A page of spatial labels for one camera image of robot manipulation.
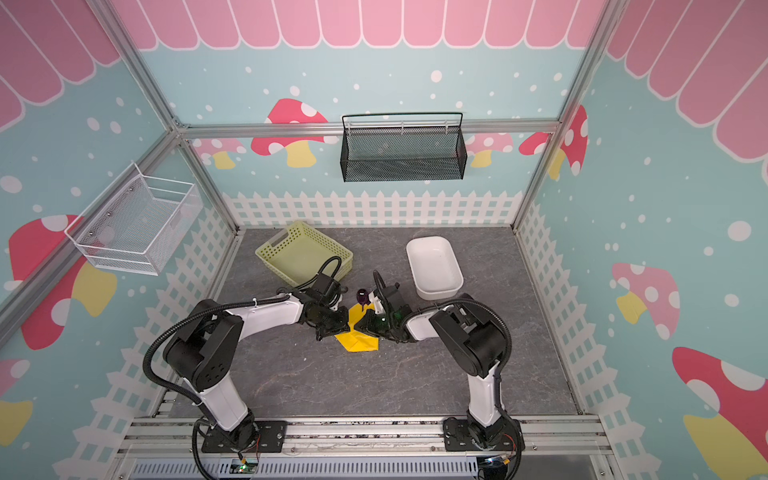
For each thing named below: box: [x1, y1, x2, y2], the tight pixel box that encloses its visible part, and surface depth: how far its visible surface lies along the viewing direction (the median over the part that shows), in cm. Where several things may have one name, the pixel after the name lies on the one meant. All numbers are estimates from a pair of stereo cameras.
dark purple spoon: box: [356, 288, 371, 311], surface depth 101 cm
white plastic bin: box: [406, 236, 464, 301], surface depth 108 cm
